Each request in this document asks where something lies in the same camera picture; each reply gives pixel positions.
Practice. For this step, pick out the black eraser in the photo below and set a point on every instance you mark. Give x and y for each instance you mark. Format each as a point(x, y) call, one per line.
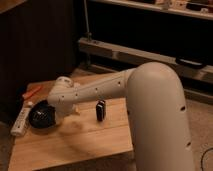
point(101, 110)

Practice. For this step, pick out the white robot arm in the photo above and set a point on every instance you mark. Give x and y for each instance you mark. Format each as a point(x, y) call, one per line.
point(156, 108)

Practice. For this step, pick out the low wooden table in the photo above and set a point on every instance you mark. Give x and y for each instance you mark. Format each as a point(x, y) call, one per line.
point(78, 138)

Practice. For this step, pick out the black bowl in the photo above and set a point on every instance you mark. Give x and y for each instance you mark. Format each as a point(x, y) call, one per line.
point(42, 115)

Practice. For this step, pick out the orange marker pen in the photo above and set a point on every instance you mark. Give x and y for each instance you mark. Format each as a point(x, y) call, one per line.
point(31, 92)

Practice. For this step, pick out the white remote control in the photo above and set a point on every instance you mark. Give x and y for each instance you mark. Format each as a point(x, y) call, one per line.
point(21, 124)

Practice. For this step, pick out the grey metal shelf rail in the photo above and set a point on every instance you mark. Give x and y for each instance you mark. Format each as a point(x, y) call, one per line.
point(137, 57)

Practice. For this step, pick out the black handle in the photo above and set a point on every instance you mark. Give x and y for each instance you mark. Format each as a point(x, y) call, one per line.
point(190, 64)

